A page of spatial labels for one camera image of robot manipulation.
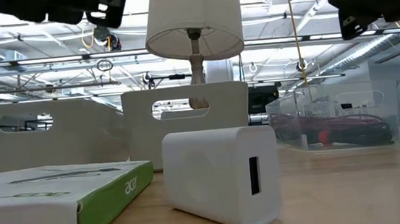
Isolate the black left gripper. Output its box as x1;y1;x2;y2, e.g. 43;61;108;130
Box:
0;0;109;32

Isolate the pink braided cable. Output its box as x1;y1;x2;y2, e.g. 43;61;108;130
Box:
268;103;391;146

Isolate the white switching power adapter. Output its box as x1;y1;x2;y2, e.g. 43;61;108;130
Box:
160;122;285;224

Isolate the clear plastic bin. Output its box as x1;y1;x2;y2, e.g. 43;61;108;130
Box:
263;78;400;158

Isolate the grey ceiling pipe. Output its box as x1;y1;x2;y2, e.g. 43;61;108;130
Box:
0;79;122;96

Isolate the long ceiling light strip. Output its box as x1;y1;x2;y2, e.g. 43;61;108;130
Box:
0;26;400;69

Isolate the black background monitor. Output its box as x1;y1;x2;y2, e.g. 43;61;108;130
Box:
247;84;281;115

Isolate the white shade table lamp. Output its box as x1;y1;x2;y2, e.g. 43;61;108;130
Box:
141;0;250;113

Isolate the white green acer box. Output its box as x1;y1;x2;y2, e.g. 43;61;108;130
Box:
0;157;159;224

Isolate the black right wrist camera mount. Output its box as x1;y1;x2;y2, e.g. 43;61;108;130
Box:
338;9;365;42

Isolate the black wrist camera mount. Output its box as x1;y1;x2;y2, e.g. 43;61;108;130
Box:
338;9;365;42
84;0;134;31

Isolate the silver ventilation duct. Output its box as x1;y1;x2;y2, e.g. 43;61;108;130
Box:
315;33;400;77

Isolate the black ceiling cable reel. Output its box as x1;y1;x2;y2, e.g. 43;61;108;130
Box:
80;22;123;54

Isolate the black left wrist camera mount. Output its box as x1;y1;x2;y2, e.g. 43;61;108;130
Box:
84;0;134;31

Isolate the small ceiling cable reel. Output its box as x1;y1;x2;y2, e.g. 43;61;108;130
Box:
295;59;309;73
141;71;156;90

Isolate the wide white handled bin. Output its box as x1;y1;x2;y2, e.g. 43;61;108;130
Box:
0;92;131;174

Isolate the narrow white handled bin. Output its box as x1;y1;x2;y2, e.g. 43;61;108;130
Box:
120;79;255;173

